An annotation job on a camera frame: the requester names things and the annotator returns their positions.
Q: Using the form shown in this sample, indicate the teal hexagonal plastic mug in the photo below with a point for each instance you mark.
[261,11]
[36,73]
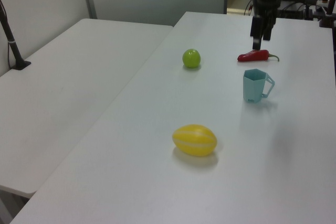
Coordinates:
[253,87]

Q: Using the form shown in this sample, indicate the red toy chili pepper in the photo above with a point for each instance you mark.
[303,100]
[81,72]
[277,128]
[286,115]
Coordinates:
[254,56]

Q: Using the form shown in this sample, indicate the black camera pole with base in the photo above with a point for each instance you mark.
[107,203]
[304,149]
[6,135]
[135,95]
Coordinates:
[13,48]

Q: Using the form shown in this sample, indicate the dark camera stand with clamp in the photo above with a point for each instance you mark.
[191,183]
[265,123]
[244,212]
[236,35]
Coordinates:
[328,19]

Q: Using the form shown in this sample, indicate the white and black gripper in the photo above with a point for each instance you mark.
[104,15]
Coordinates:
[267,1]

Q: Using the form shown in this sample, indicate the yellow striped toy melon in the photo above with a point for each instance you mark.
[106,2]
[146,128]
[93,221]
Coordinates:
[194,141]

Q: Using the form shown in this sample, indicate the dark equipment pile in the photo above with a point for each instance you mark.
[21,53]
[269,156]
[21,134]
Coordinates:
[292,3]

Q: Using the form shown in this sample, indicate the green toy apple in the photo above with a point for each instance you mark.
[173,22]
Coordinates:
[191,58]

